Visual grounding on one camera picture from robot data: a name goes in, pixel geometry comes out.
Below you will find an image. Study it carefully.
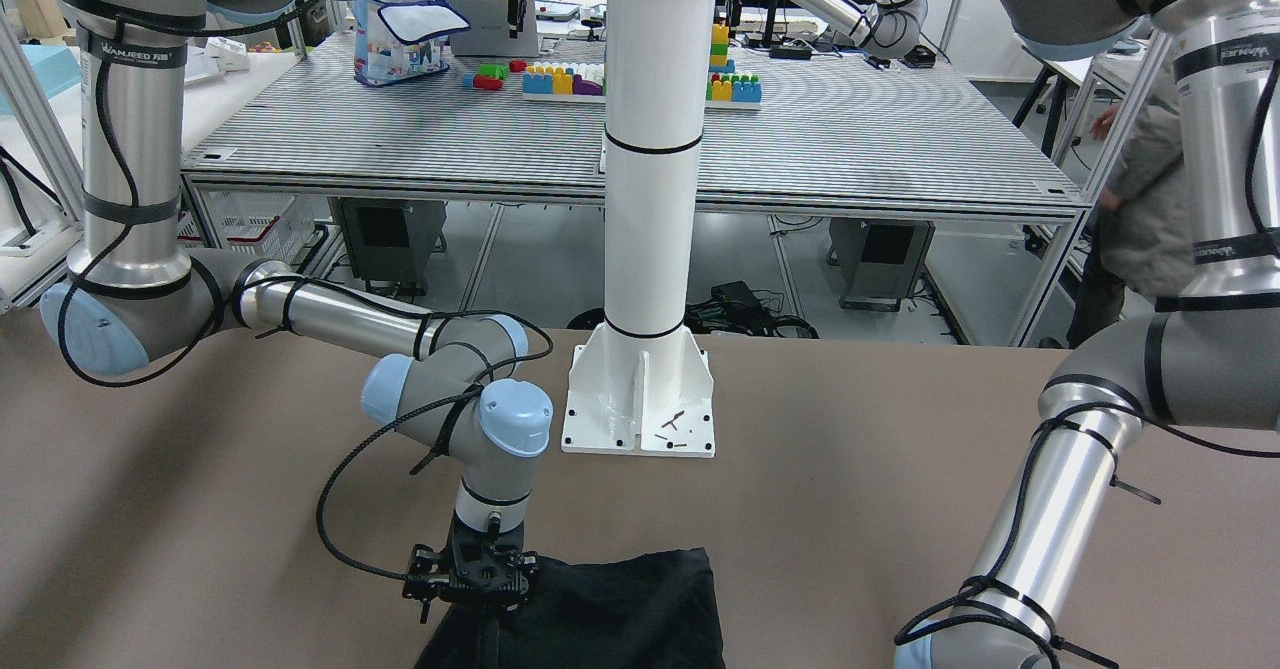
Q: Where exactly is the striped background workbench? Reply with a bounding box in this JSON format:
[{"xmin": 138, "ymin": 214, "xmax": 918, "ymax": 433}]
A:
[{"xmin": 182, "ymin": 36, "xmax": 1089, "ymax": 223}]

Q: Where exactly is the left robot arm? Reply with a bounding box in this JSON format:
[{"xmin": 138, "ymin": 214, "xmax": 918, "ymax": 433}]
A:
[{"xmin": 893, "ymin": 0, "xmax": 1279, "ymax": 668}]

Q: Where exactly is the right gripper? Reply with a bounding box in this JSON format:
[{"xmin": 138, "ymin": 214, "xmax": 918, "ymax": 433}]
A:
[{"xmin": 451, "ymin": 514, "xmax": 525, "ymax": 576}]

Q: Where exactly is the person in grey jacket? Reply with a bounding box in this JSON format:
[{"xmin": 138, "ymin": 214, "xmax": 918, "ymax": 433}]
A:
[{"xmin": 1039, "ymin": 60, "xmax": 1196, "ymax": 349}]

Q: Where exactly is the toy block set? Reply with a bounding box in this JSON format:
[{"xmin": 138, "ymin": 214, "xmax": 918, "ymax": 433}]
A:
[{"xmin": 462, "ymin": 20, "xmax": 763, "ymax": 107}]

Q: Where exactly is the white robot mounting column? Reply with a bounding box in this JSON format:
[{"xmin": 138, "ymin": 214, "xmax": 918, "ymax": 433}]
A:
[{"xmin": 559, "ymin": 0, "xmax": 716, "ymax": 458}]

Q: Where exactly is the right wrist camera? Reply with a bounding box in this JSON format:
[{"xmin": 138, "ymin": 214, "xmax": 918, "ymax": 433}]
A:
[{"xmin": 401, "ymin": 542, "xmax": 540, "ymax": 623}]

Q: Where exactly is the black printed t-shirt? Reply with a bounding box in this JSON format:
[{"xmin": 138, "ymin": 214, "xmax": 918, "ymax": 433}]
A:
[{"xmin": 415, "ymin": 547, "xmax": 724, "ymax": 668}]

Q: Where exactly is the grey controller box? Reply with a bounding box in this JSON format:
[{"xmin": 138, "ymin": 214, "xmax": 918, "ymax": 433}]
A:
[
  {"xmin": 328, "ymin": 198, "xmax": 447, "ymax": 295},
  {"xmin": 828, "ymin": 217, "xmax": 934, "ymax": 312}
]

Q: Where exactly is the white plastic basket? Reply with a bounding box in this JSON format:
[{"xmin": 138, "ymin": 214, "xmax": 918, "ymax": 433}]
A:
[{"xmin": 207, "ymin": 191, "xmax": 315, "ymax": 264}]

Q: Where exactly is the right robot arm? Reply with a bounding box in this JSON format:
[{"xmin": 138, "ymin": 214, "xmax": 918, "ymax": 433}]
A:
[{"xmin": 38, "ymin": 0, "xmax": 552, "ymax": 596}]

